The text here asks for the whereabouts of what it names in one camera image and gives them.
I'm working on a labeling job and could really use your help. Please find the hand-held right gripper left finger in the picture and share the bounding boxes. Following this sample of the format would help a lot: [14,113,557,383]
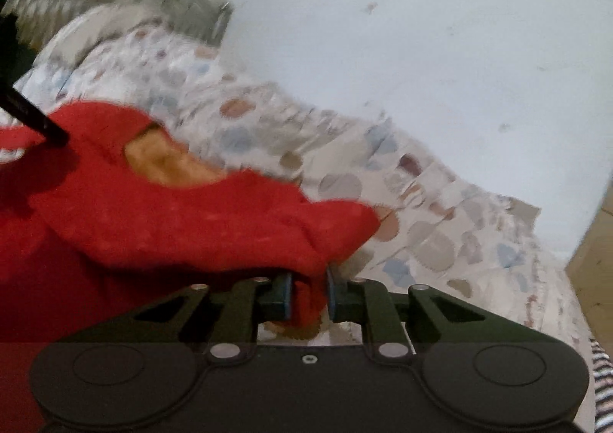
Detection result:
[127,272,294,360]

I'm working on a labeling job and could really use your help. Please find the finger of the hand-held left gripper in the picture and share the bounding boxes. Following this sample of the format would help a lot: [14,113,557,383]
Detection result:
[0,87,69,145]

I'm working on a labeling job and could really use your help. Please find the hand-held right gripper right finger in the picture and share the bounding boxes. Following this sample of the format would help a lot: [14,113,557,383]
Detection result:
[326,268,499,361]

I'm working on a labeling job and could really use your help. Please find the red garment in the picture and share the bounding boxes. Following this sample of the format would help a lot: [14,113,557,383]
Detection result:
[0,100,382,343]

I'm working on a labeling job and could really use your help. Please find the dark cloth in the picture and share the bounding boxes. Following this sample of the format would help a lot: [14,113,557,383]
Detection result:
[0,0,35,77]

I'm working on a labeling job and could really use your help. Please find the beige pillow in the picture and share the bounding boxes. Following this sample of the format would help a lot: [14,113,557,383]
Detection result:
[33,0,226,79]

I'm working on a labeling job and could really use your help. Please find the printed bedsheet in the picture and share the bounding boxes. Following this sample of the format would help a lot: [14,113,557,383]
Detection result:
[0,7,599,367]

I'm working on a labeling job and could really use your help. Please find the metal bed headboard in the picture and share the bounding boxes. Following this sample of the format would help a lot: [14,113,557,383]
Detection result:
[0,0,235,48]

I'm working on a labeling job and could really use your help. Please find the striped cloth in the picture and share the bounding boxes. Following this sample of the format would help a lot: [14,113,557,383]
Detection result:
[582,340,613,433]

